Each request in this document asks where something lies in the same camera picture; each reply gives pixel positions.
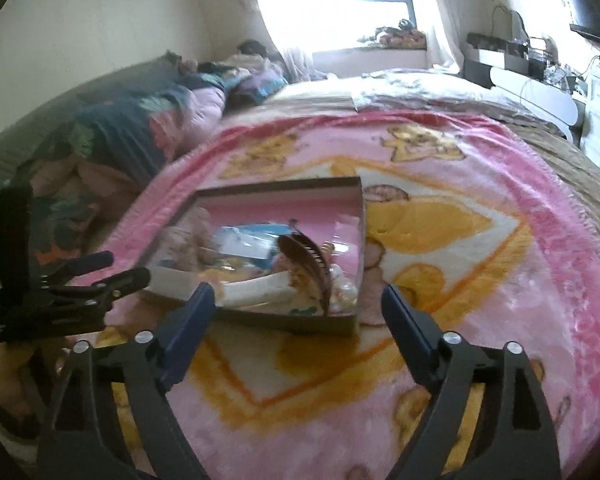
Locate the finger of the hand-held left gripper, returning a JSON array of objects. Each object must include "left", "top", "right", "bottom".
[
  {"left": 40, "top": 251, "right": 115, "bottom": 286},
  {"left": 50, "top": 266, "right": 152, "bottom": 311}
]

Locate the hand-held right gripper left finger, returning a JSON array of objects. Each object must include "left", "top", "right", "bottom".
[{"left": 36, "top": 281, "right": 217, "bottom": 480}]

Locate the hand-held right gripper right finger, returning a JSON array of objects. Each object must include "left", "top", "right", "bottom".
[{"left": 381, "top": 284, "right": 563, "bottom": 480}]

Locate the brown hair claw clip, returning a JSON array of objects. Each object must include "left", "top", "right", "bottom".
[{"left": 277, "top": 232, "right": 337, "bottom": 317}]

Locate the cardboard box with pink inside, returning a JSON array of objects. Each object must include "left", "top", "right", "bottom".
[{"left": 140, "top": 176, "right": 368, "bottom": 337}]

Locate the white rolled cloth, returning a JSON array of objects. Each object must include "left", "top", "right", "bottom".
[{"left": 215, "top": 272, "right": 293, "bottom": 308}]

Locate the white pearl hair clip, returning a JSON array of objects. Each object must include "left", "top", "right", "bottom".
[{"left": 327, "top": 262, "right": 358, "bottom": 311}]

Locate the polka-dot bow hair clip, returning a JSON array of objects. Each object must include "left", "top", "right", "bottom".
[{"left": 162, "top": 210, "right": 216, "bottom": 268}]

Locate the pink printed blanket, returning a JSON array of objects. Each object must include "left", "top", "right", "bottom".
[{"left": 80, "top": 110, "right": 600, "bottom": 480}]

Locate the blue printed card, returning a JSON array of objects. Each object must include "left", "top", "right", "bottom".
[{"left": 212, "top": 224, "right": 281, "bottom": 261}]

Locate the dark floral quilt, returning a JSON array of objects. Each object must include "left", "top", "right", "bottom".
[{"left": 10, "top": 52, "right": 288, "bottom": 281}]

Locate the white rounded desk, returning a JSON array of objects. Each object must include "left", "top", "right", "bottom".
[{"left": 462, "top": 32, "right": 588, "bottom": 146}]

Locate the dark round object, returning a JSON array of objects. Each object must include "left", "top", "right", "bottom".
[{"left": 237, "top": 39, "right": 268, "bottom": 58}]

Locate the pile on window sill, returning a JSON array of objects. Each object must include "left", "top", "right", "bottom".
[{"left": 357, "top": 20, "right": 426, "bottom": 51}]

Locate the bright window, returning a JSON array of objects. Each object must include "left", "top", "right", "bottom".
[{"left": 250, "top": 0, "right": 431, "bottom": 56}]

